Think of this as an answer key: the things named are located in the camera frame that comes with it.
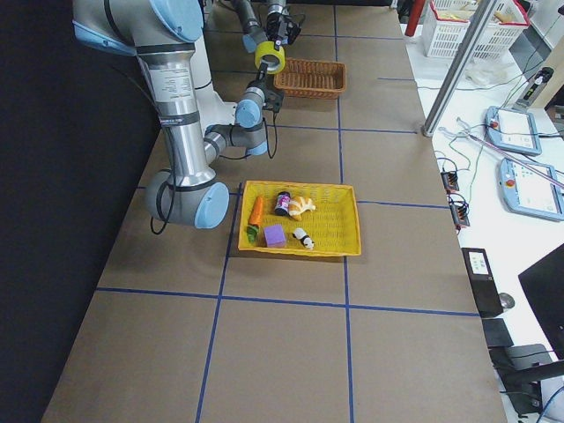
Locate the black usb hub near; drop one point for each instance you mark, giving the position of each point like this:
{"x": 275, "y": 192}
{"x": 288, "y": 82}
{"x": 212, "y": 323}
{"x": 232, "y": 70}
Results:
{"x": 459, "y": 212}

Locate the red cylinder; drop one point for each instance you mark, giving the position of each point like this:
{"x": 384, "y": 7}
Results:
{"x": 417, "y": 8}

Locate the white plastic crate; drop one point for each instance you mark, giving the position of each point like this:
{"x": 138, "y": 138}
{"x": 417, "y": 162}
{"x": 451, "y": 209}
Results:
{"x": 509, "y": 20}
{"x": 444, "y": 27}

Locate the orange toy carrot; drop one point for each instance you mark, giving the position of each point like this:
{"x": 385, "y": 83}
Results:
{"x": 255, "y": 220}

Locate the black box device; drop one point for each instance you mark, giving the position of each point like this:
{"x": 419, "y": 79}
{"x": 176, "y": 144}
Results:
{"x": 482, "y": 282}

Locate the aluminium frame post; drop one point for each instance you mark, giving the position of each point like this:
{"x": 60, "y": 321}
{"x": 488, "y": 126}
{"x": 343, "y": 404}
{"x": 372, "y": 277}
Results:
{"x": 479, "y": 26}

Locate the toy panda figure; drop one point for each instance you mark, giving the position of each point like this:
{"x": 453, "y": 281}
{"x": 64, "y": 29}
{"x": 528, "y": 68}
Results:
{"x": 303, "y": 237}

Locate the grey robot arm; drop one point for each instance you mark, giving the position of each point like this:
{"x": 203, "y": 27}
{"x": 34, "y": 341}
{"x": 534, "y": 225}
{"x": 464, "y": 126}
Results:
{"x": 167, "y": 39}
{"x": 252, "y": 27}

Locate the small purple drink can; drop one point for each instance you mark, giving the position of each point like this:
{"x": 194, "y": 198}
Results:
{"x": 282, "y": 203}

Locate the blue teach pendant far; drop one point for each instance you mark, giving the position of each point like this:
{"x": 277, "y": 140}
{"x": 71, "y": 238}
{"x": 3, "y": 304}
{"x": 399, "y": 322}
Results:
{"x": 512, "y": 130}

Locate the brown wicker basket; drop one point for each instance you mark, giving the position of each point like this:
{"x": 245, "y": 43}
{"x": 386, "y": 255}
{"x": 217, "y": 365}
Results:
{"x": 312, "y": 79}

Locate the black usb hub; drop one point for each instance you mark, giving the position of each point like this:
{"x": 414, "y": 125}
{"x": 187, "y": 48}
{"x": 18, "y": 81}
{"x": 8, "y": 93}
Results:
{"x": 450, "y": 181}
{"x": 459, "y": 212}

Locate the purple foam cube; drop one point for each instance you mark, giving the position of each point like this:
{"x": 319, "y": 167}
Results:
{"x": 275, "y": 236}

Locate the yellow tape roll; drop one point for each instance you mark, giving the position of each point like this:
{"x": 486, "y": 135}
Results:
{"x": 266, "y": 53}

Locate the toy croissant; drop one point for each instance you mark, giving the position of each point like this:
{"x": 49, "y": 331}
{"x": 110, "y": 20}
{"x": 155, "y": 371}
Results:
{"x": 298, "y": 205}

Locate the blue teach pendant near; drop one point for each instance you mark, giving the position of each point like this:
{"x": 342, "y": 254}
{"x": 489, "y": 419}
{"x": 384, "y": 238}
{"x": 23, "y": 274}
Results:
{"x": 530, "y": 190}

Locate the blue teach pendant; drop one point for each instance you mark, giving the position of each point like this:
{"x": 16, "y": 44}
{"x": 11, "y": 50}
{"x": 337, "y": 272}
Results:
{"x": 512, "y": 130}
{"x": 530, "y": 190}

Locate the black usb hub far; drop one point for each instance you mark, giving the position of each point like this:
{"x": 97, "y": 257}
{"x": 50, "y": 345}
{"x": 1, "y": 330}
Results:
{"x": 450, "y": 181}

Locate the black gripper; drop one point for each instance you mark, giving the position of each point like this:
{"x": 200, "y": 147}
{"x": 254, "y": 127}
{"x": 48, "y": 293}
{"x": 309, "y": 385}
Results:
{"x": 278, "y": 28}
{"x": 260, "y": 82}

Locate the black monitor corner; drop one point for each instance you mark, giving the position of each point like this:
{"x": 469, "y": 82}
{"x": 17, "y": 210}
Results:
{"x": 542, "y": 285}

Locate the yellow woven tray basket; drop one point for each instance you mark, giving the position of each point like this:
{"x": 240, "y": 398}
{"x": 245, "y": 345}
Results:
{"x": 334, "y": 226}

